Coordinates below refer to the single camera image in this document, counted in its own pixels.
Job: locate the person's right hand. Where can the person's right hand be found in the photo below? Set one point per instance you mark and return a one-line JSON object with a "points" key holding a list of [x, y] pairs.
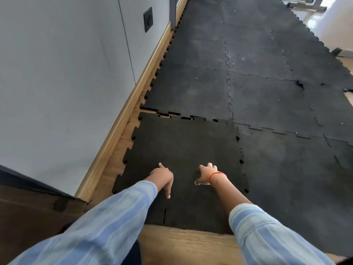
{"points": [[205, 175]]}

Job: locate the person's left hand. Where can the person's left hand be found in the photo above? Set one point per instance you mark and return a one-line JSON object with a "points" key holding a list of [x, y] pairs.
{"points": [[162, 178]]}

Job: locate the person's left thumb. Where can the person's left thumb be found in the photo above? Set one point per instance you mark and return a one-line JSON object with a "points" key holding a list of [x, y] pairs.
{"points": [[168, 189]]}

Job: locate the person's right thumb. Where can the person's right thumb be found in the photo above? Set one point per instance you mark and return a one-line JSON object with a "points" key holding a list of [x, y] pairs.
{"points": [[198, 182]]}

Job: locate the black rubber mat tile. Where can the black rubber mat tile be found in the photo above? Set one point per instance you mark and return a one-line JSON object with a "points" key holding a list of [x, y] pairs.
{"points": [[187, 146]]}

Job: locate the person's right forearm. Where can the person's right forearm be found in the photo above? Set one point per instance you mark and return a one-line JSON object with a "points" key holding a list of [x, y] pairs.
{"points": [[256, 231]]}

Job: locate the person's left forearm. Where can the person's left forearm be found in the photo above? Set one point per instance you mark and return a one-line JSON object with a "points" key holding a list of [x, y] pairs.
{"points": [[104, 226]]}

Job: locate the person's dark trousers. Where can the person's dark trousers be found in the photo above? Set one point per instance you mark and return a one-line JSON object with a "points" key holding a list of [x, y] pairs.
{"points": [[133, 255]]}

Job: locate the wooden baseboard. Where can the wooden baseboard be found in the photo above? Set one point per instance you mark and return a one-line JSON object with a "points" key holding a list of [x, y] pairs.
{"points": [[129, 113]]}

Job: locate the group of black interlocking mats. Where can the group of black interlocking mats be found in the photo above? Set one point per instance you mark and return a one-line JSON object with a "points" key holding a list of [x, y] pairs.
{"points": [[275, 79]]}

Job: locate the brown wooden cabinet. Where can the brown wooden cabinet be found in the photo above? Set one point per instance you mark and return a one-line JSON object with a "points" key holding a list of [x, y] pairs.
{"points": [[30, 215]]}

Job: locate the black furniture foot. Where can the black furniture foot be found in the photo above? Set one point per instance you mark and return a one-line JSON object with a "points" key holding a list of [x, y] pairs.
{"points": [[336, 51]]}

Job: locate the black wall socket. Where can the black wall socket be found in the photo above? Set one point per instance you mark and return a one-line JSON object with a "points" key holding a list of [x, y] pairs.
{"points": [[148, 19]]}

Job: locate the grey door frame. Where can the grey door frame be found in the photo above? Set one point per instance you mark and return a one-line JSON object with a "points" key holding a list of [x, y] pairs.
{"points": [[173, 10]]}

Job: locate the grey metal frame base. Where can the grey metal frame base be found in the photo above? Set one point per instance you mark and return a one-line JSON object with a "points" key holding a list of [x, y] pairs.
{"points": [[303, 4]]}

